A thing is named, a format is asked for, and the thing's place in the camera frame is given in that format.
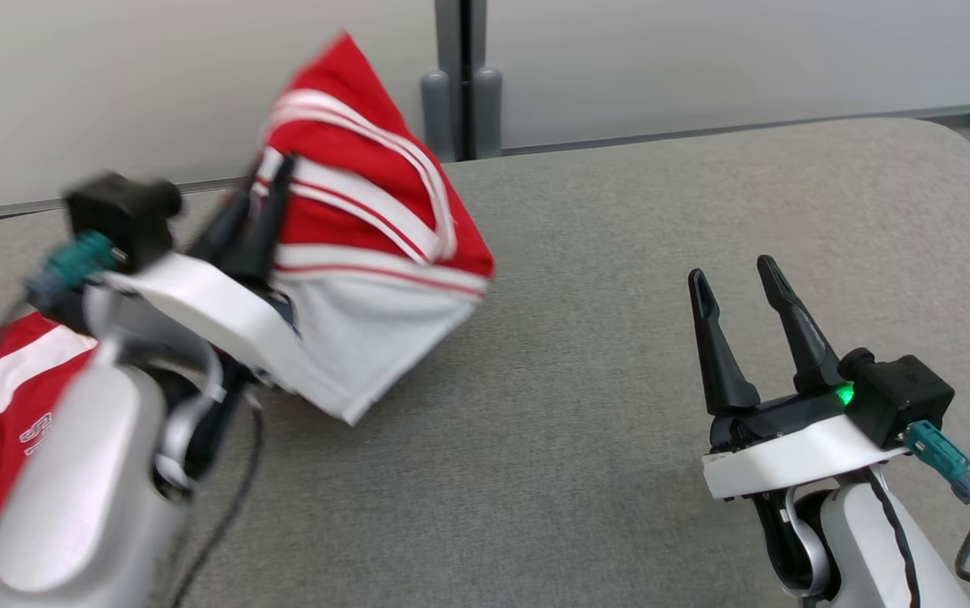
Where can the grey partition post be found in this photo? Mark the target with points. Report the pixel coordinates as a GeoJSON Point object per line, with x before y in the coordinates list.
{"type": "Point", "coordinates": [461, 51]}

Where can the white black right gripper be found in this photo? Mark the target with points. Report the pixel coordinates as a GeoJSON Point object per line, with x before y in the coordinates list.
{"type": "Point", "coordinates": [788, 460]}

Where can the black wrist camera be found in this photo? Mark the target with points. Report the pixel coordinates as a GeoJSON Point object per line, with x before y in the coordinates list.
{"type": "Point", "coordinates": [902, 397]}
{"type": "Point", "coordinates": [126, 215]}

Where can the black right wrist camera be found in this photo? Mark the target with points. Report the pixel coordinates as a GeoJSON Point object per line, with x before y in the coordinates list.
{"type": "Point", "coordinates": [902, 397]}

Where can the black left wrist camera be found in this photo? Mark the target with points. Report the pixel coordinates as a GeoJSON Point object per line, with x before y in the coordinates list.
{"type": "Point", "coordinates": [126, 215]}

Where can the red garment white striped trim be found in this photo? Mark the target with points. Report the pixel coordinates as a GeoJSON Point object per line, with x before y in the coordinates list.
{"type": "Point", "coordinates": [349, 143]}

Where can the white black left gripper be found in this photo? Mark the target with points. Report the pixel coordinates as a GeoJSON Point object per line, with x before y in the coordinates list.
{"type": "Point", "coordinates": [197, 291]}

